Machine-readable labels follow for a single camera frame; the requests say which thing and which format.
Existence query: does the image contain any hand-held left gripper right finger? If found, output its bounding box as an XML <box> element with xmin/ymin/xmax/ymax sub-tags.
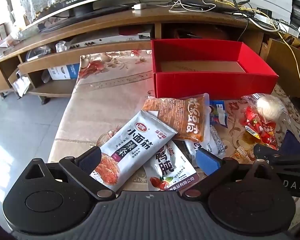
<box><xmin>184</xmin><ymin>148</ymin><xmax>278</xmax><ymax>199</ymax></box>

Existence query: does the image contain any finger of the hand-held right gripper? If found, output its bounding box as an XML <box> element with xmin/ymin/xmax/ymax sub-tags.
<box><xmin>254</xmin><ymin>144</ymin><xmax>300</xmax><ymax>167</ymax></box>
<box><xmin>277</xmin><ymin>129</ymin><xmax>300</xmax><ymax>154</ymax></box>

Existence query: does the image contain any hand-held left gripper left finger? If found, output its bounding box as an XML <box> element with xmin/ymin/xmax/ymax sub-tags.
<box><xmin>22</xmin><ymin>146</ymin><xmax>116</xmax><ymax>201</ymax></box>

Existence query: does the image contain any white wafer packet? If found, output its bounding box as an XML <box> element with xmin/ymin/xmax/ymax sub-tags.
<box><xmin>184</xmin><ymin>140</ymin><xmax>210</xmax><ymax>159</ymax></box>

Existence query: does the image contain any red gummy candy packet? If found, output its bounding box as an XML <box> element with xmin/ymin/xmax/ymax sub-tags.
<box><xmin>242</xmin><ymin>106</ymin><xmax>280</xmax><ymax>151</ymax></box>

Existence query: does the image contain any silver wafer packet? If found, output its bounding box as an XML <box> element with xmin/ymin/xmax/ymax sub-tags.
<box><xmin>207</xmin><ymin>125</ymin><xmax>225</xmax><ymax>155</ymax></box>

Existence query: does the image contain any small golden candy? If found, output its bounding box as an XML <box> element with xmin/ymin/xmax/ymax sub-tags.
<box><xmin>229</xmin><ymin>147</ymin><xmax>254</xmax><ymax>161</ymax></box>

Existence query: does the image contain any white red snack packet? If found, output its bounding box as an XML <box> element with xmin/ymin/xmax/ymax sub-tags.
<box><xmin>143</xmin><ymin>140</ymin><xmax>199</xmax><ymax>192</ymax></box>

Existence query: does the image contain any bun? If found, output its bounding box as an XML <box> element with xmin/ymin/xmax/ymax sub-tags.
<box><xmin>241</xmin><ymin>93</ymin><xmax>289</xmax><ymax>124</ymax></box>

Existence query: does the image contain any blue snack packet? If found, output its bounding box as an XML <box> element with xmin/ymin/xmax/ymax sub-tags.
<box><xmin>209</xmin><ymin>100</ymin><xmax>228</xmax><ymax>128</ymax></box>

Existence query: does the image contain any orange snack packet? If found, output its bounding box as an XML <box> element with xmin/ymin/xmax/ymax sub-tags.
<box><xmin>142</xmin><ymin>93</ymin><xmax>210</xmax><ymax>142</ymax></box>

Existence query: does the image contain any silver spicy strip packet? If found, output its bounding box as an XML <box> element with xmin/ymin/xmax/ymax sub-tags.
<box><xmin>90</xmin><ymin>110</ymin><xmax>178</xmax><ymax>192</ymax></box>

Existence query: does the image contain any red cardboard box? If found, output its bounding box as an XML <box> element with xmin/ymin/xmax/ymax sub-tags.
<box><xmin>151</xmin><ymin>39</ymin><xmax>279</xmax><ymax>100</ymax></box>

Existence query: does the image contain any floral tablecloth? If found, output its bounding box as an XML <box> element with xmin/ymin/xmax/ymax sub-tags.
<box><xmin>49</xmin><ymin>49</ymin><xmax>300</xmax><ymax>193</ymax></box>

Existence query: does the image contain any brown cardboard box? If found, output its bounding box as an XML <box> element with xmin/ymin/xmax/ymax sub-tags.
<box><xmin>266</xmin><ymin>39</ymin><xmax>300</xmax><ymax>98</ymax></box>

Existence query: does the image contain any white blue carton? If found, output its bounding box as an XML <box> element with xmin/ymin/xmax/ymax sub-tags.
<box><xmin>49</xmin><ymin>64</ymin><xmax>80</xmax><ymax>80</ymax></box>

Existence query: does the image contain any silver disc player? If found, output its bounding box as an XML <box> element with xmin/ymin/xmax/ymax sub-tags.
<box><xmin>70</xmin><ymin>31</ymin><xmax>152</xmax><ymax>49</ymax></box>

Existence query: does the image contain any wooden television cabinet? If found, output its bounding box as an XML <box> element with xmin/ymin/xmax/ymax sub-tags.
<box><xmin>0</xmin><ymin>4</ymin><xmax>300</xmax><ymax>105</ymax></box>

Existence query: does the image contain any yellow cable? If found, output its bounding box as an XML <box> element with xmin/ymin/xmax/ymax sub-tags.
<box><xmin>199</xmin><ymin>0</ymin><xmax>300</xmax><ymax>94</ymax></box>

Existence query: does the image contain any white thin cable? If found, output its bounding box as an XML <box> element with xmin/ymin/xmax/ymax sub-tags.
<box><xmin>169</xmin><ymin>0</ymin><xmax>217</xmax><ymax>12</ymax></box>

